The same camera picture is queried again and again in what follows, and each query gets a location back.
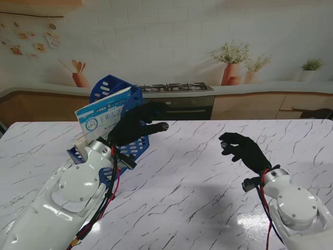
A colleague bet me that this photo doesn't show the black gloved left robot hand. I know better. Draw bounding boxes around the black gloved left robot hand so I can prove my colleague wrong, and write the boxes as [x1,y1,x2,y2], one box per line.
[106,101,170,146]

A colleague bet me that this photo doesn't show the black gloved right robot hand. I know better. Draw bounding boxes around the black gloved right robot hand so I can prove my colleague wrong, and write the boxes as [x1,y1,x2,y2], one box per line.
[218,132,273,178]

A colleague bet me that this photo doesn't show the white workbook with blue header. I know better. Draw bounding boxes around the white workbook with blue header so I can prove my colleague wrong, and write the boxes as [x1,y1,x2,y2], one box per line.
[74,87,132,146]

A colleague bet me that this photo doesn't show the yellow cover book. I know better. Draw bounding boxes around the yellow cover book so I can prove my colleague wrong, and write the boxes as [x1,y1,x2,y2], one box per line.
[74,134,91,164]

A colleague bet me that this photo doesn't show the blue perforated plastic file holder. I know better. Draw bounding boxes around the blue perforated plastic file holder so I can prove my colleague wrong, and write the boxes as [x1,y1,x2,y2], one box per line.
[67,74,151,190]

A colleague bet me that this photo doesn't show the printed kitchen scene backdrop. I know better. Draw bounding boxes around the printed kitchen scene backdrop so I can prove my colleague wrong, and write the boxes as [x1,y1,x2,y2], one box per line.
[0,0,333,123]

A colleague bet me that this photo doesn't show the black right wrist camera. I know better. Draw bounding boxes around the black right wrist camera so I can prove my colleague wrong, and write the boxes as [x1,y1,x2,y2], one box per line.
[241,177,262,193]

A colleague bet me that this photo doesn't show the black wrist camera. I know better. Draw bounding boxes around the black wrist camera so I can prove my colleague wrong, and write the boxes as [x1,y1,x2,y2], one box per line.
[241,177,262,193]
[118,152,137,170]

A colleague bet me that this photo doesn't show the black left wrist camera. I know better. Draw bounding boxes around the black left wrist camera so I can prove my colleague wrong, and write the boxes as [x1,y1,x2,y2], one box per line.
[118,152,137,170]

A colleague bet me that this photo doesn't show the red black right arm cables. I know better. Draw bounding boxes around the red black right arm cables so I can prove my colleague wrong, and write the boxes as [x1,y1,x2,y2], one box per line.
[257,169,286,250]

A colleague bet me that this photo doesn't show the red black arm cables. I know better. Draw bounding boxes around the red black arm cables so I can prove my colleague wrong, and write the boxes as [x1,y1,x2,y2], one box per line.
[66,147,122,250]
[257,169,286,250]

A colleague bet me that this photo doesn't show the red black left arm cables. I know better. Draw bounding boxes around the red black left arm cables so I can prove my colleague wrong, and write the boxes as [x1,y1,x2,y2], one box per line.
[66,147,122,250]

